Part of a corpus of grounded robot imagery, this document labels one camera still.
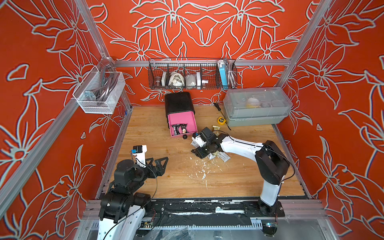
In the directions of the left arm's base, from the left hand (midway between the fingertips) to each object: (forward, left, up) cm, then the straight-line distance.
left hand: (160, 158), depth 67 cm
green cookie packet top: (+35, -30, -20) cm, 50 cm away
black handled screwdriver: (+55, -33, -21) cm, 68 cm away
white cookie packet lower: (+13, -34, -21) cm, 42 cm away
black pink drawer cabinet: (+35, -4, -5) cm, 36 cm away
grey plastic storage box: (+44, -53, -6) cm, 69 cm away
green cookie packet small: (+13, -26, -20) cm, 35 cm away
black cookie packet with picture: (+26, -8, -10) cm, 29 cm away
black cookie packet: (+24, -3, -9) cm, 26 cm away
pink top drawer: (+33, -9, -9) cm, 36 cm away
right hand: (+13, -16, -18) cm, 27 cm away
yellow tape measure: (+41, -34, -20) cm, 57 cm away
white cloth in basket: (+48, -2, +10) cm, 49 cm away
